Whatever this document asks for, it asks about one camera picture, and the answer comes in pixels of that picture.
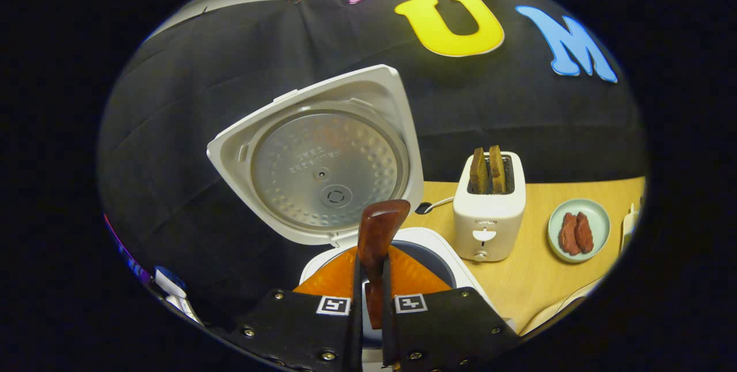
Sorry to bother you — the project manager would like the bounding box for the white and blue object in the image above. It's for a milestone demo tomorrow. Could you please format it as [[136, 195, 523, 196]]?
[[153, 265, 203, 327]]

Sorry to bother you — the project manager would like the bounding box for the brown wooden spoon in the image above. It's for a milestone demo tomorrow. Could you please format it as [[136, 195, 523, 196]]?
[[357, 199, 412, 329]]

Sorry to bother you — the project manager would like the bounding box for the white toaster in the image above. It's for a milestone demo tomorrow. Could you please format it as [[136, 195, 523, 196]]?
[[453, 151, 527, 263]]

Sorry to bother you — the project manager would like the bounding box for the white rice cooker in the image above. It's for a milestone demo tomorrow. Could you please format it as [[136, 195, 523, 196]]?
[[206, 64, 499, 372]]

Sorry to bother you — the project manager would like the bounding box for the red meat piece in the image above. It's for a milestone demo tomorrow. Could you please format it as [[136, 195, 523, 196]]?
[[575, 211, 595, 254], [559, 212, 582, 256]]

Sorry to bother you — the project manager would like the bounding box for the brown toast slice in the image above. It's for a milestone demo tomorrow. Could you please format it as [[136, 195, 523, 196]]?
[[488, 145, 507, 195], [469, 147, 490, 195]]

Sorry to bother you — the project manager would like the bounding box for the white power cord black plug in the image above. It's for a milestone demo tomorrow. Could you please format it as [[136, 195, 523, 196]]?
[[415, 196, 455, 215]]

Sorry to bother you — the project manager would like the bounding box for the pale green plate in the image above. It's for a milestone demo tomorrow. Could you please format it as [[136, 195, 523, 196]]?
[[547, 198, 611, 263]]

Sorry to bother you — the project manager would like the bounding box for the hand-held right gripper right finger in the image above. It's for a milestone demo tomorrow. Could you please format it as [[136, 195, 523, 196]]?
[[381, 245, 522, 372]]

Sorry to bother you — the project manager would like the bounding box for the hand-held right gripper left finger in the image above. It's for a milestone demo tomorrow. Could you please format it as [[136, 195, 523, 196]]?
[[225, 245, 364, 372]]

